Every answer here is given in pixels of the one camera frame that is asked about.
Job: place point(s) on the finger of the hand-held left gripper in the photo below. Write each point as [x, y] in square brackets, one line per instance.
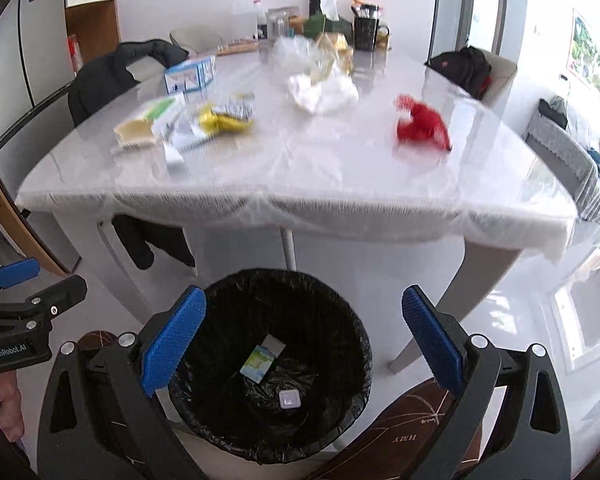
[55, 300]
[15, 272]

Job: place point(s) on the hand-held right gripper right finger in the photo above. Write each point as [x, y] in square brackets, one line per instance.
[432, 342]

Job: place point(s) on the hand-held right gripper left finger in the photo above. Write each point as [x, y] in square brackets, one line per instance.
[172, 345]

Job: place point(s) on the trash bin with black bag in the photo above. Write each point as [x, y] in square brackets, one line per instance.
[330, 320]

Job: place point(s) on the blue white milk carton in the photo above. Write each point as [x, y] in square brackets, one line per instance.
[190, 75]

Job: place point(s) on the person's left hand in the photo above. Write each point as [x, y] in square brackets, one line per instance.
[7, 405]

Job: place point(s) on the grey dining table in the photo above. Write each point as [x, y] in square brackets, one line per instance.
[445, 310]

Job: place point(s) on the wooden panel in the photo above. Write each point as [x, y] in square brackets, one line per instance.
[10, 220]

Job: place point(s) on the small green white packet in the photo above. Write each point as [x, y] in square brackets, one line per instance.
[260, 360]

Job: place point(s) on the brown patterned mat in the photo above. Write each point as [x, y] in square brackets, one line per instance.
[415, 435]

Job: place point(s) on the small white square lid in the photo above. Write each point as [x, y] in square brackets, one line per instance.
[290, 400]

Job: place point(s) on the beige flat packet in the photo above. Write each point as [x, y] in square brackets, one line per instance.
[135, 132]

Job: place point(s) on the large white dining table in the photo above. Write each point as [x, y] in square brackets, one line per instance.
[330, 170]

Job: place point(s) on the black jacket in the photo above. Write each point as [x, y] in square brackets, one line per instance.
[100, 80]

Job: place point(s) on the grey refrigerator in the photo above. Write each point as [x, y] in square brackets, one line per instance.
[15, 60]

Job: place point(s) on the green white wrapper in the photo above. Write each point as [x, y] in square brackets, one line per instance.
[157, 109]

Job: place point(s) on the red plastic bag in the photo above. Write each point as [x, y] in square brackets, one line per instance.
[422, 125]

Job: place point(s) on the yellow wrapper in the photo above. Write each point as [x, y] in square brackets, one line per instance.
[215, 120]

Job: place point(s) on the grey sofa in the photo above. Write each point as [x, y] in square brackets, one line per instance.
[560, 150]

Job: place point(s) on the wooden cabinet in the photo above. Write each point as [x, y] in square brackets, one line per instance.
[92, 30]

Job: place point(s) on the white crumpled plastic bag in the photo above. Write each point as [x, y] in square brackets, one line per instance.
[325, 95]

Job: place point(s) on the beige dining chair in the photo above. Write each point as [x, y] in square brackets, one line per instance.
[502, 77]

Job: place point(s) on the black backpack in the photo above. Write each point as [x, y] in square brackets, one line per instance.
[462, 70]

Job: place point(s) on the wooden tray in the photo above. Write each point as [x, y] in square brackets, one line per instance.
[237, 49]

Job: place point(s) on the yellowish plastic bag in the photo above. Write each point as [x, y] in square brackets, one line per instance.
[337, 47]

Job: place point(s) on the black utensil cup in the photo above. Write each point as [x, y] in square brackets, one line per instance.
[365, 35]

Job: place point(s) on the clear plastic bag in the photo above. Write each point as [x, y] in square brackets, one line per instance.
[292, 52]

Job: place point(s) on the clear plastic bottle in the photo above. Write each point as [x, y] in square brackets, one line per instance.
[261, 25]

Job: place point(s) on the green tissue box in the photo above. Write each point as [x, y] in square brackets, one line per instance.
[325, 27]

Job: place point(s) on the clear glass jar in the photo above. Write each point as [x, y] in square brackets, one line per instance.
[280, 25]

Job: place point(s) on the framed wall picture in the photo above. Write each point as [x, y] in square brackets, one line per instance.
[592, 55]

